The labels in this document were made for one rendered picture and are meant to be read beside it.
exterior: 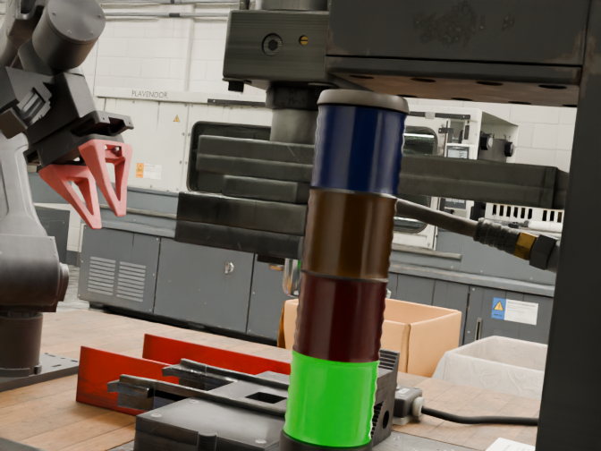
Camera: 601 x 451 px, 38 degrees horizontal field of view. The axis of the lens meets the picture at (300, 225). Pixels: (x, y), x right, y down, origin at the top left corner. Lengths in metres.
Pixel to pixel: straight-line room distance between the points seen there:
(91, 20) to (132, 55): 8.30
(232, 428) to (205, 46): 8.12
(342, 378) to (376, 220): 0.07
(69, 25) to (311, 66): 0.34
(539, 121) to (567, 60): 6.69
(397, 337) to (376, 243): 2.58
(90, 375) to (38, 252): 0.15
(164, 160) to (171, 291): 0.93
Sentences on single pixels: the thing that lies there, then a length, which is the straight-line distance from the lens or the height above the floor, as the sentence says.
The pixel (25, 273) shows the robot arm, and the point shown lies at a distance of 0.98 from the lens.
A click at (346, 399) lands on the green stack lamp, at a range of 0.37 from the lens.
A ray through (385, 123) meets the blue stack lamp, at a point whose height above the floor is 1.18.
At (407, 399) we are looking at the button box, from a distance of 1.00.
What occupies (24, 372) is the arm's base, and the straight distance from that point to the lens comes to 1.02.
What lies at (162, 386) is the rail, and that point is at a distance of 0.70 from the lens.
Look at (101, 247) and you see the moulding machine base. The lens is 6.66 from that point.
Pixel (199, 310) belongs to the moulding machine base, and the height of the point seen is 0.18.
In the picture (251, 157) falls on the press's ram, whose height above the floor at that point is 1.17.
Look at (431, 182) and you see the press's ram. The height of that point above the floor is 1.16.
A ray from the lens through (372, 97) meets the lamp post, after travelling 0.36.
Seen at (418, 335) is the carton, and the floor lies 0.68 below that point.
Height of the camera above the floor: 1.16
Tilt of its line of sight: 3 degrees down
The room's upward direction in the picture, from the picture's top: 6 degrees clockwise
